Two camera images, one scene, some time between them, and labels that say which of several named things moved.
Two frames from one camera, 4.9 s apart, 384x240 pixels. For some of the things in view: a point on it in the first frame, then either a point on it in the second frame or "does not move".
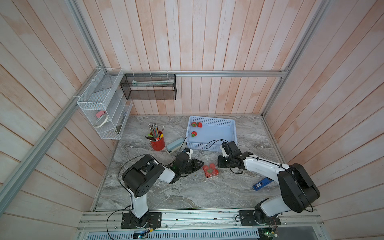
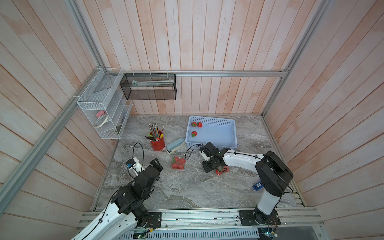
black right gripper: [219, 161] -> [205, 168]
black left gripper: [195, 164] -> [157, 165]
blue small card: [262, 183] does not move
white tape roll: [101, 121] does not move
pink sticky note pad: [99, 114] does not move
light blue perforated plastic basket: [208, 134] does not move
